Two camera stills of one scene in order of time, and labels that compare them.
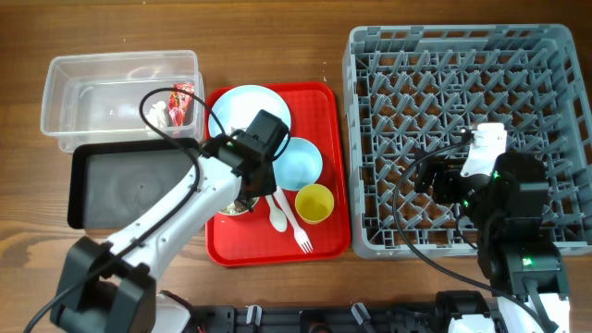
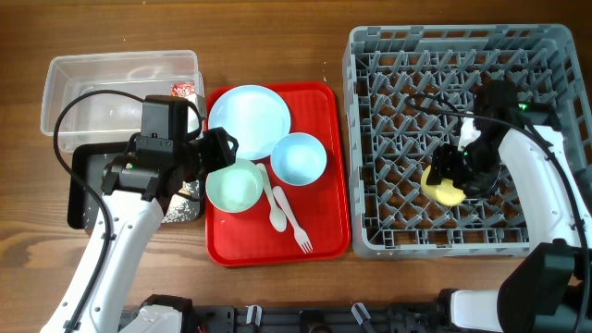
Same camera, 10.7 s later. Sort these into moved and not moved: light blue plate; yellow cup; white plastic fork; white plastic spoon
Moved: yellow cup
Not moved: white plastic spoon; white plastic fork; light blue plate
